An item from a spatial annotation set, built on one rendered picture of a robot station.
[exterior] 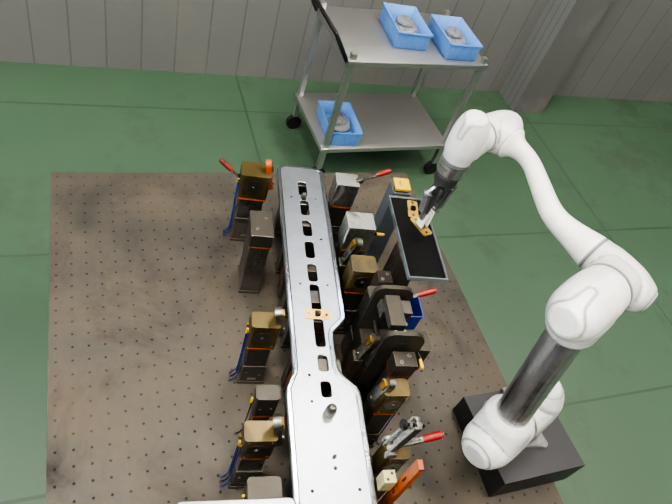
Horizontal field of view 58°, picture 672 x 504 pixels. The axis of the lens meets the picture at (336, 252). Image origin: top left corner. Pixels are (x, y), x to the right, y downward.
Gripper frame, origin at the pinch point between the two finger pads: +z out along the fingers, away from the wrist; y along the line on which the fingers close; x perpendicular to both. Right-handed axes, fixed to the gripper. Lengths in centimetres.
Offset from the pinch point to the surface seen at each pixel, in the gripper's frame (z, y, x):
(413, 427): 6, 45, 56
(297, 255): 25.5, 33.4, -17.3
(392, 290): 7.5, 23.2, 16.9
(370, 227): 14.6, 9.0, -12.4
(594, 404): 126, -132, 66
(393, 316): 6.9, 29.1, 25.2
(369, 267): 17.6, 17.4, 0.9
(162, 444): 56, 93, 15
